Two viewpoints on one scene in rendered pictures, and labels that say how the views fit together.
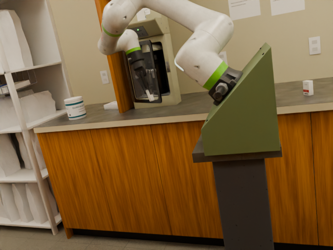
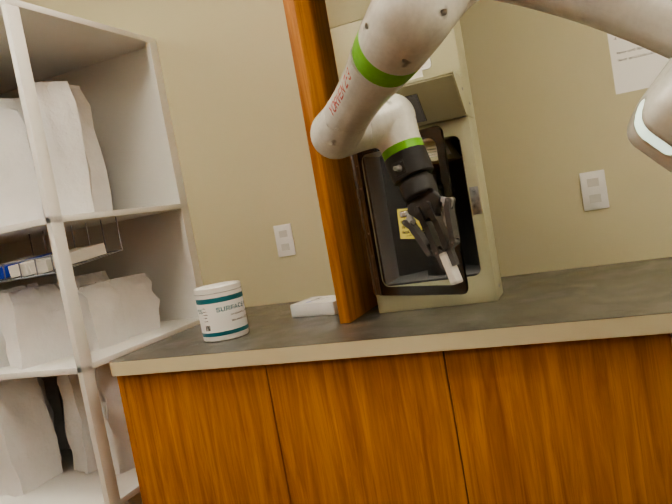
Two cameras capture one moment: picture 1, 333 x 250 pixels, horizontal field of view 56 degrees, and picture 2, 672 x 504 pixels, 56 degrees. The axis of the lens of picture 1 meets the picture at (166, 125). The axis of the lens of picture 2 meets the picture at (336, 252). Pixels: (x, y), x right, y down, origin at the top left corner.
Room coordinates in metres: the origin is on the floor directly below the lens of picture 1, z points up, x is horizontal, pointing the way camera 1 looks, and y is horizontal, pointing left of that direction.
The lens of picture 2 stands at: (0.50, 0.30, 1.24)
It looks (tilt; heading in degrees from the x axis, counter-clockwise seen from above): 4 degrees down; 359
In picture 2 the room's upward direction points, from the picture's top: 10 degrees counter-clockwise
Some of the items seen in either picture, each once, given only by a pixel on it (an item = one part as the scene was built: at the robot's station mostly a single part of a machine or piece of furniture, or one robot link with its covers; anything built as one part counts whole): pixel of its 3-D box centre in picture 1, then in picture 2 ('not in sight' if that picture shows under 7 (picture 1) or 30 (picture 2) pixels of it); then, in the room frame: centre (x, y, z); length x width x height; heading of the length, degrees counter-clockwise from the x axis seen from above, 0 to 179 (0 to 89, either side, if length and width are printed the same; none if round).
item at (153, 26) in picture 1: (137, 30); (396, 108); (2.10, 0.08, 1.46); 0.32 x 0.11 x 0.10; 67
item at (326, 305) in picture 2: (116, 105); (323, 305); (2.41, 0.35, 0.96); 0.16 x 0.12 x 0.04; 55
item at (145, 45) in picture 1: (141, 73); (406, 216); (2.09, 0.10, 1.19); 0.30 x 0.01 x 0.40; 40
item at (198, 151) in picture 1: (237, 140); not in sight; (1.22, -0.27, 0.92); 0.32 x 0.32 x 0.04; 73
